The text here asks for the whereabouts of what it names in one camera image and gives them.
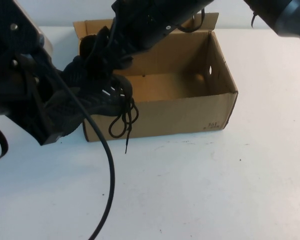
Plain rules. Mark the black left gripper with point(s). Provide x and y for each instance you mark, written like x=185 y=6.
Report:
x=32 y=105

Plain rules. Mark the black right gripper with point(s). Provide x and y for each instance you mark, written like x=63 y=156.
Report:
x=160 y=22

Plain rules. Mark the black knit laced shoe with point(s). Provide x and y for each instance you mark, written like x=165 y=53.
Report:
x=90 y=85

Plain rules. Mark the brown cardboard shoe box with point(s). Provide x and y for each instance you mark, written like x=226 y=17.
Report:
x=177 y=117

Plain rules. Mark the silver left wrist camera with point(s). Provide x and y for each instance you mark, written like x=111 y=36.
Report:
x=46 y=45

